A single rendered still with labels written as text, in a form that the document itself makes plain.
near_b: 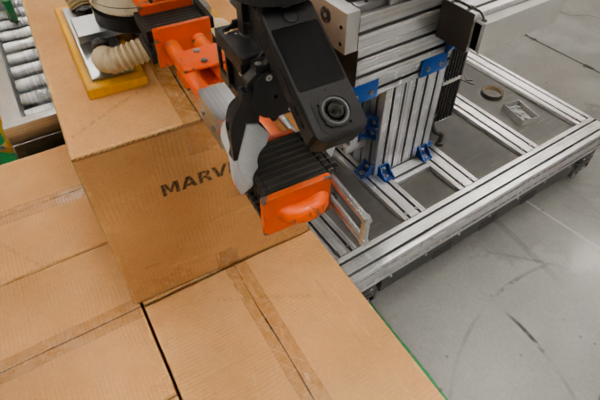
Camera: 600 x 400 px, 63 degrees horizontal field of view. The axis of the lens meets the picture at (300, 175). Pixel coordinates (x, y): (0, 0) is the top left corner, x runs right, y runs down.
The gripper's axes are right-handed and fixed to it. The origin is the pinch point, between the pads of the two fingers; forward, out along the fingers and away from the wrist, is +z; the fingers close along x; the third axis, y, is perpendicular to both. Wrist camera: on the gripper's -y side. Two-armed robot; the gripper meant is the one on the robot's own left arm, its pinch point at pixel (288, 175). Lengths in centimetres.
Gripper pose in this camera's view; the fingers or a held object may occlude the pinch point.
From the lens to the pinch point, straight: 50.2
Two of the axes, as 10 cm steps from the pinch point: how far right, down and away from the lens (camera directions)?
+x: -8.8, 3.3, -3.4
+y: -4.7, -6.2, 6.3
